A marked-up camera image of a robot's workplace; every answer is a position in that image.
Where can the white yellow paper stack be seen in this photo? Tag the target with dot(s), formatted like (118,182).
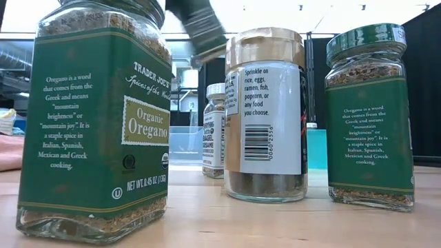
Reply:
(7,120)

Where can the black partition screen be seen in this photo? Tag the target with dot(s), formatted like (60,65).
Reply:
(423,86)

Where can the gold lid spice jar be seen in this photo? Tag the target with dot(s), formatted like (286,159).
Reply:
(268,120)

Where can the blue box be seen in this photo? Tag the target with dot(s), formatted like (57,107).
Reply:
(19,126)

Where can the salmon pink cloth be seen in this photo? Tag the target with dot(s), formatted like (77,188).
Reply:
(10,151)

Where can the white cylinder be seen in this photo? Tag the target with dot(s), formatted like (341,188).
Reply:
(189,78)

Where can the round black camera device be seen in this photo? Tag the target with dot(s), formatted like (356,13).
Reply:
(197,64)

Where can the teal plastic bin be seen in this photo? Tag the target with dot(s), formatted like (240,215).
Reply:
(316,148)

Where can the clear plastic bin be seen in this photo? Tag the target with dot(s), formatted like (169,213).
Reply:
(186,144)

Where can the green label oregano jar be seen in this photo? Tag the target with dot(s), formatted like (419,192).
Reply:
(368,137)
(93,120)

